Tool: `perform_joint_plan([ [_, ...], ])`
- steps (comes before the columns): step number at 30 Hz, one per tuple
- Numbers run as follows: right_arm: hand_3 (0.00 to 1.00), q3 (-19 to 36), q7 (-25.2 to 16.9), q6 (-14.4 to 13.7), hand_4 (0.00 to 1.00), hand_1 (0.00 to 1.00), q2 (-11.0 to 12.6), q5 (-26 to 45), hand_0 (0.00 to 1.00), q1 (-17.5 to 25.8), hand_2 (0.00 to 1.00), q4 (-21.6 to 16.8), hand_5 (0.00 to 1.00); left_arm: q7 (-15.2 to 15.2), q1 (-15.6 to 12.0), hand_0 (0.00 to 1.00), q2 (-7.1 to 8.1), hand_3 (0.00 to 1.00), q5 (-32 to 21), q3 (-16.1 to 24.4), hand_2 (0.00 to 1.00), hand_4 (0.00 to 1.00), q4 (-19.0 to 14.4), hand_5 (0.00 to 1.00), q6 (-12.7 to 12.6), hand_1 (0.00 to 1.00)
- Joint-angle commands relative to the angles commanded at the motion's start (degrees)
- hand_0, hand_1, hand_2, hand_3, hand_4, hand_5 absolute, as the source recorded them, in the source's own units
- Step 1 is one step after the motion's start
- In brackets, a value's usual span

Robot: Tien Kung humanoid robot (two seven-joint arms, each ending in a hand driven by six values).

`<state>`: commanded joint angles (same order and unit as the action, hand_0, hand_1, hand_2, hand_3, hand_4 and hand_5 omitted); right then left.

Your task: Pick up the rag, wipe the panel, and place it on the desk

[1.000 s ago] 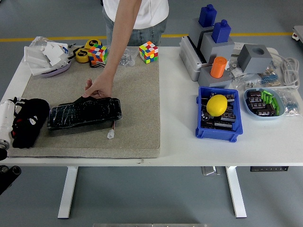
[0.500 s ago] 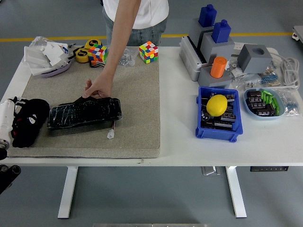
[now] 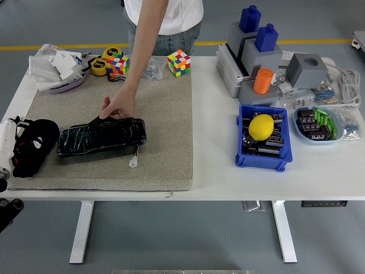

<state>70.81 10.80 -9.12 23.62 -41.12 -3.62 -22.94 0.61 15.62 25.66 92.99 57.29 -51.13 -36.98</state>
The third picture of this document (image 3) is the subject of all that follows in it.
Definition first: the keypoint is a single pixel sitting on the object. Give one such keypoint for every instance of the person's right hand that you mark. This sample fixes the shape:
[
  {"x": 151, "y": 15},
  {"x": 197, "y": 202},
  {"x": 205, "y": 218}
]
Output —
[{"x": 123, "y": 105}]

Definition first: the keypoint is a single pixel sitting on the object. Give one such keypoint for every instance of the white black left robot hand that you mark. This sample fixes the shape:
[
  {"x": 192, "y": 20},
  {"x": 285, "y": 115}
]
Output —
[{"x": 5, "y": 137}]

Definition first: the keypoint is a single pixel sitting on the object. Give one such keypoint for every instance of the black plastic-wrapped panel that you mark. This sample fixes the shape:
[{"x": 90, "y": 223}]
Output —
[{"x": 99, "y": 137}]

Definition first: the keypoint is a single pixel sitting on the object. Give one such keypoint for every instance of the black rag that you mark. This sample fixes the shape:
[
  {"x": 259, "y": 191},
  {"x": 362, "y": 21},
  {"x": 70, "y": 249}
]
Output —
[{"x": 47, "y": 128}]

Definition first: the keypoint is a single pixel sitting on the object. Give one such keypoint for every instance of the person's right forearm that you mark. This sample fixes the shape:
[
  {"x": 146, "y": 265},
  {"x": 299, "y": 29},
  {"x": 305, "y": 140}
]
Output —
[{"x": 144, "y": 42}]

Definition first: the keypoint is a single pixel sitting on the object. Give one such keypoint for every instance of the black table control panel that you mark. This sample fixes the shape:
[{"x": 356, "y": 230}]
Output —
[{"x": 325, "y": 203}]

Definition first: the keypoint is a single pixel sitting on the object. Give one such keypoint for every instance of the multicolour puzzle cube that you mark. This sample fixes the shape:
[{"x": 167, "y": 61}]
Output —
[
  {"x": 118, "y": 64},
  {"x": 179, "y": 62}
]

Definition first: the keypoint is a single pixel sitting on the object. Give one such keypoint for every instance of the clear bag of screws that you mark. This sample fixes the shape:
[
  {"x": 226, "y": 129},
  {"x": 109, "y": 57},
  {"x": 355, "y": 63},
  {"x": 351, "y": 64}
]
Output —
[{"x": 152, "y": 71}]

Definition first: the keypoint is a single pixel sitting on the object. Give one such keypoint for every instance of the yellow tape measure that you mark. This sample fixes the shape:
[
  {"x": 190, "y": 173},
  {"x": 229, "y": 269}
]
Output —
[
  {"x": 109, "y": 52},
  {"x": 98, "y": 67}
]

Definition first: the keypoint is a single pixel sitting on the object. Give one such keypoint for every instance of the grey-brown mat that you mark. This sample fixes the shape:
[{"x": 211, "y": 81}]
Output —
[{"x": 165, "y": 128}]

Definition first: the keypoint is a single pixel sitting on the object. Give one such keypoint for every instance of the purple tray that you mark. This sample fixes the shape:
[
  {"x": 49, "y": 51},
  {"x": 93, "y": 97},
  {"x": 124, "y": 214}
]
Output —
[{"x": 71, "y": 85}]

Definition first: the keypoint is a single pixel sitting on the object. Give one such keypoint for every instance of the flat white plate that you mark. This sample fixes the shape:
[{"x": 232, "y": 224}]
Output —
[{"x": 45, "y": 84}]

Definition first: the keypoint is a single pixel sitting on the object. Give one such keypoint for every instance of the clear plastic bag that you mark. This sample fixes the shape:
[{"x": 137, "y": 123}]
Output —
[{"x": 45, "y": 50}]

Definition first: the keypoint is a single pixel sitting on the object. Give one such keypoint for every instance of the person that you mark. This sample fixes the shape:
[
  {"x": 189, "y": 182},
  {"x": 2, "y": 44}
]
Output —
[{"x": 182, "y": 17}]

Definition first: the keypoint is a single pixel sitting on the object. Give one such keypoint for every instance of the grey electrical box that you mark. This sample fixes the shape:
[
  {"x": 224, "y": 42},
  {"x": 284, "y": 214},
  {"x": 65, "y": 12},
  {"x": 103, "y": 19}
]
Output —
[{"x": 225, "y": 68}]

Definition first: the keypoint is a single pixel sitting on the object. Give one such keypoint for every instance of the white table leg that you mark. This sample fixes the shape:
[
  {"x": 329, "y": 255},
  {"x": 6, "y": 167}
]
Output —
[
  {"x": 283, "y": 228},
  {"x": 82, "y": 228}
]

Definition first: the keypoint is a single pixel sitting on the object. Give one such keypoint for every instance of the low grey holder block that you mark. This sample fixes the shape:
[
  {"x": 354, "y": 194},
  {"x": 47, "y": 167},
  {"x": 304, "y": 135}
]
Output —
[{"x": 248, "y": 97}]

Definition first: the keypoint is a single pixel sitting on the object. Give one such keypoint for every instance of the black cylindrical capacitor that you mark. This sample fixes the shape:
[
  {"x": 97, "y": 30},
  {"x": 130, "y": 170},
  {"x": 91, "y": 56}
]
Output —
[
  {"x": 275, "y": 141},
  {"x": 247, "y": 140},
  {"x": 269, "y": 150},
  {"x": 278, "y": 117}
]

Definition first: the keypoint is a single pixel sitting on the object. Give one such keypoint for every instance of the tall grey holder block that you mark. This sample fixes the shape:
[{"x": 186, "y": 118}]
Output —
[{"x": 235, "y": 37}]

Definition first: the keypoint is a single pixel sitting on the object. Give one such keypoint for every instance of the yellow lemon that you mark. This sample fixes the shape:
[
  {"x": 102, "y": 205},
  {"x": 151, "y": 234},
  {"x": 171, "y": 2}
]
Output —
[{"x": 261, "y": 127}]

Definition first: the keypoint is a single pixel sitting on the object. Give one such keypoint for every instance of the orange cylinder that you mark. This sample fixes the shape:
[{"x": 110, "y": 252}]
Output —
[{"x": 263, "y": 81}]

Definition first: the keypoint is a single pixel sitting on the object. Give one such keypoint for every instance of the blue plastic bin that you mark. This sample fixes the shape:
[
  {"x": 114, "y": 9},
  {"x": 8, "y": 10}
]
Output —
[{"x": 256, "y": 162}]

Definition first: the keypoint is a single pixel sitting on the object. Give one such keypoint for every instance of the blue peg block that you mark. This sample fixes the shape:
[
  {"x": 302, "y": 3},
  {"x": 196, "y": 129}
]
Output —
[
  {"x": 249, "y": 20},
  {"x": 266, "y": 38}
]

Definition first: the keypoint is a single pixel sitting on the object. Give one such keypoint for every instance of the clear bag of white parts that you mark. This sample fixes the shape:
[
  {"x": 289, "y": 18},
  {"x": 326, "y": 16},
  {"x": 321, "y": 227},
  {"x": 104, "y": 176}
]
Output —
[{"x": 283, "y": 85}]

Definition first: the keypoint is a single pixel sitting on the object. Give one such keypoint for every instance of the clear bag of plug parts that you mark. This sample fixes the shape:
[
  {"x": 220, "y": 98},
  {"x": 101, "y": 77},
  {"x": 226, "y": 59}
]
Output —
[{"x": 296, "y": 98}]

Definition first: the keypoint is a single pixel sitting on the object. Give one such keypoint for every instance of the brown cylindrical capacitor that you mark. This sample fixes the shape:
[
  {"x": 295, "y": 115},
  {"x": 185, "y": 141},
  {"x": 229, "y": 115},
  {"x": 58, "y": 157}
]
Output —
[
  {"x": 305, "y": 120},
  {"x": 308, "y": 127},
  {"x": 320, "y": 133},
  {"x": 305, "y": 113}
]

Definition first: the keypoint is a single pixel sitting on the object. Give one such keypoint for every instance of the grey block with round hole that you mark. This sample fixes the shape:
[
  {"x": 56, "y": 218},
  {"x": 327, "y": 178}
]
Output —
[{"x": 305, "y": 75}]

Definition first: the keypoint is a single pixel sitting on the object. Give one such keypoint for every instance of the green battery cell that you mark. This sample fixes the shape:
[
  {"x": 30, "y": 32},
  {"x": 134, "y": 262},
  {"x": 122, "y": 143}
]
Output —
[
  {"x": 318, "y": 118},
  {"x": 334, "y": 133},
  {"x": 324, "y": 120},
  {"x": 321, "y": 110},
  {"x": 331, "y": 124}
]

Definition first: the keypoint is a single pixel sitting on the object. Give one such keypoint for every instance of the light blue dish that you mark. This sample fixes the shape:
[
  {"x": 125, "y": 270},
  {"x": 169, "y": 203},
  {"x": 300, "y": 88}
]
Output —
[{"x": 319, "y": 142}]

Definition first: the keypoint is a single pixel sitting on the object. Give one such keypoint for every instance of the clear bag of blue resistors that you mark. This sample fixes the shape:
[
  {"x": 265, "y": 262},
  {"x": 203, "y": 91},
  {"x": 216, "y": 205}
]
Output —
[
  {"x": 325, "y": 94},
  {"x": 350, "y": 127}
]

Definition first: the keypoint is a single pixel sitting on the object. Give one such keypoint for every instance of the white switch plate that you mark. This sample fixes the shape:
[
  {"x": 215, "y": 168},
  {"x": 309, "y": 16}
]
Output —
[{"x": 40, "y": 67}]

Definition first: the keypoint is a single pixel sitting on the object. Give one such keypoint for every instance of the grey metal bracket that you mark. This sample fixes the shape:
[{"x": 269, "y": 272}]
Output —
[{"x": 253, "y": 206}]

